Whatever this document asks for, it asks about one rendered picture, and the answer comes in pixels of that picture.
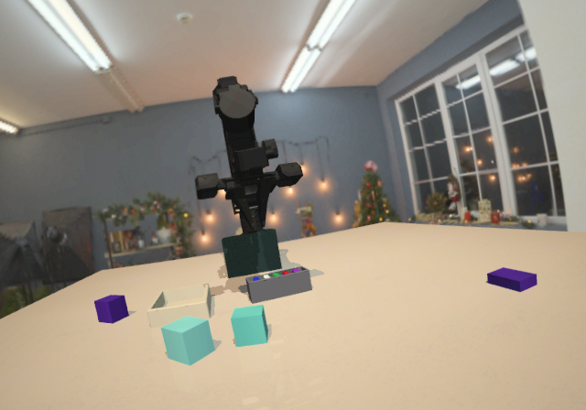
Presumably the beige open-top tray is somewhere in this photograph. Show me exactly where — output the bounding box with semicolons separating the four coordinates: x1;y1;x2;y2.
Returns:
147;283;212;329

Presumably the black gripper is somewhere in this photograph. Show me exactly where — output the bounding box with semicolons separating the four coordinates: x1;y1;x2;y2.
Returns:
195;138;303;230

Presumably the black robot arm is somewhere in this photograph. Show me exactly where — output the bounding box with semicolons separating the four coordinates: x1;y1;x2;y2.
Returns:
212;76;278;235

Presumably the teal cube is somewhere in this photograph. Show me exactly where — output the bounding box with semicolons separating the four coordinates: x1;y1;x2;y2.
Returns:
231;305;268;348
161;316;215;366

